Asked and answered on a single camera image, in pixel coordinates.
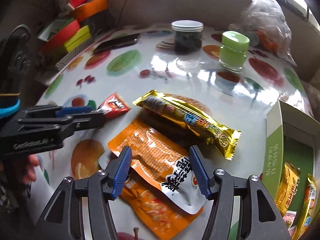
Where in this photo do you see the white red nougat candy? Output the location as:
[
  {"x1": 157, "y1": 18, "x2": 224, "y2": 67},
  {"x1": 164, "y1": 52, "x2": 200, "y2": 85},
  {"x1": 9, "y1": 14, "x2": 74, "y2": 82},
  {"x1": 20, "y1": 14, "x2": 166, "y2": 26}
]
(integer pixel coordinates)
[{"x1": 283, "y1": 210, "x2": 297, "y2": 229}]

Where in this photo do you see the gold candy packet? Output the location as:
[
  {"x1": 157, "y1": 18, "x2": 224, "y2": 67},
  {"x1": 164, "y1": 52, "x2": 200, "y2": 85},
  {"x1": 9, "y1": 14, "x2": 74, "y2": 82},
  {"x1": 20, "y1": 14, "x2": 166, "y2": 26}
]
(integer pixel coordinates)
[{"x1": 274, "y1": 161, "x2": 300, "y2": 217}]

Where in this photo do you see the small red snack packet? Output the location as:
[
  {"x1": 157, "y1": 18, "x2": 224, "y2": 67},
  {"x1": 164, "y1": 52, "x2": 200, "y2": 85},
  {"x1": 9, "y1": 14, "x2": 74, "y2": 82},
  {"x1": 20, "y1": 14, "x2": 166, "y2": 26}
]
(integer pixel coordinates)
[{"x1": 97, "y1": 93, "x2": 131, "y2": 120}]

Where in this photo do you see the gold snack bar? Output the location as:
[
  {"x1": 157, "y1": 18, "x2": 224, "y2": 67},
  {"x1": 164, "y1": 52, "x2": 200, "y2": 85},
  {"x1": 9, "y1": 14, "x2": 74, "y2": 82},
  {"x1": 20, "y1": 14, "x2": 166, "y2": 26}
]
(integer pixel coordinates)
[
  {"x1": 132, "y1": 89, "x2": 241, "y2": 160},
  {"x1": 292, "y1": 174, "x2": 316, "y2": 240}
]

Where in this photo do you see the orange snack pouch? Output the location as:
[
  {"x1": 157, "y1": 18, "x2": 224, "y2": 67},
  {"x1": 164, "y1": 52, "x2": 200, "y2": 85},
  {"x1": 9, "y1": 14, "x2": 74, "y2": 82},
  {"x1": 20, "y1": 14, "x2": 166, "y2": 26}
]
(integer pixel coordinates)
[
  {"x1": 107, "y1": 119, "x2": 206, "y2": 215},
  {"x1": 121, "y1": 170, "x2": 203, "y2": 239}
]

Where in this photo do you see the person's left hand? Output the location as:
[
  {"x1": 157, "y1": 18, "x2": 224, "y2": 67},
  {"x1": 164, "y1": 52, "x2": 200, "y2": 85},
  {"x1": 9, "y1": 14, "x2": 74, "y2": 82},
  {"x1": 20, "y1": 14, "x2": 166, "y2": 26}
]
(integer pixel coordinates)
[{"x1": 22, "y1": 154, "x2": 39, "y2": 185}]

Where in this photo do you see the red textured box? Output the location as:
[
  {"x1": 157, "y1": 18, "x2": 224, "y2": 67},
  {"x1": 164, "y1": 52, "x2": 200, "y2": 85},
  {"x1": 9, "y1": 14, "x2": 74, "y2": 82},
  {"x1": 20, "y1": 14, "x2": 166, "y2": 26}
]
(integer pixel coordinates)
[{"x1": 40, "y1": 20, "x2": 80, "y2": 54}]

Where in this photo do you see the yellow green box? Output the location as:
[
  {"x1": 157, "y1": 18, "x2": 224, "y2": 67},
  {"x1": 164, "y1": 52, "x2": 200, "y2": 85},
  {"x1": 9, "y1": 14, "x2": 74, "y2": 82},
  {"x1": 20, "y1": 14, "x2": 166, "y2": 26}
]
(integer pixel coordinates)
[{"x1": 63, "y1": 25, "x2": 91, "y2": 53}]

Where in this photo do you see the green white cardboard box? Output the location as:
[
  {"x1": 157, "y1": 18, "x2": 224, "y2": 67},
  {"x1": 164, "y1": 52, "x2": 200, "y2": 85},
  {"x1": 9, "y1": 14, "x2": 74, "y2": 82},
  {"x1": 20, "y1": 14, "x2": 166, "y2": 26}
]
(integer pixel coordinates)
[{"x1": 261, "y1": 100, "x2": 320, "y2": 240}]

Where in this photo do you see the black smartphone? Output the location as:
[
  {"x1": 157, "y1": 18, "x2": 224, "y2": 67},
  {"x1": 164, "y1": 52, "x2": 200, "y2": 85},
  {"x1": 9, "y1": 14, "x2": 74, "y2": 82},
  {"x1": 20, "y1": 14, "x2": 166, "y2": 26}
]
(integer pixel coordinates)
[{"x1": 92, "y1": 33, "x2": 141, "y2": 55}]

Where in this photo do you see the dark jar with white lid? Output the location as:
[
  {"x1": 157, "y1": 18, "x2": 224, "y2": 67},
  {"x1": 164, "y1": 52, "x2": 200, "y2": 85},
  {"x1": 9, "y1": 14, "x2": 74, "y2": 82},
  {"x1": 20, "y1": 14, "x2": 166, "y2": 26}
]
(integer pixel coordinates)
[{"x1": 171, "y1": 20, "x2": 204, "y2": 54}]

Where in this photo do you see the green lidded glass jar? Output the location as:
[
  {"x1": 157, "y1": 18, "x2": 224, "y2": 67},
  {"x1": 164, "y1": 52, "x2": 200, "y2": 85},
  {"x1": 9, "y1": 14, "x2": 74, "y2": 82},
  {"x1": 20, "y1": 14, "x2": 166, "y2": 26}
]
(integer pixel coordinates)
[{"x1": 219, "y1": 31, "x2": 250, "y2": 73}]

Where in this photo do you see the clear plastic bag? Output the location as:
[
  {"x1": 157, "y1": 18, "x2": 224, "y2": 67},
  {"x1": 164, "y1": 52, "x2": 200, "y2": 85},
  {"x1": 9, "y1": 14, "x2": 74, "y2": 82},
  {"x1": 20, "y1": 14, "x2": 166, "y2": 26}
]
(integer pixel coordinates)
[{"x1": 228, "y1": 0, "x2": 296, "y2": 66}]

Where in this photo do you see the black cable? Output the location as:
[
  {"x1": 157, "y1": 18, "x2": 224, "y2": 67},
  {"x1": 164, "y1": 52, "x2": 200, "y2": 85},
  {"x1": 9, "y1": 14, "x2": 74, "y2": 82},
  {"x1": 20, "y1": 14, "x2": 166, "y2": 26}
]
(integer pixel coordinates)
[{"x1": 117, "y1": 0, "x2": 132, "y2": 29}]

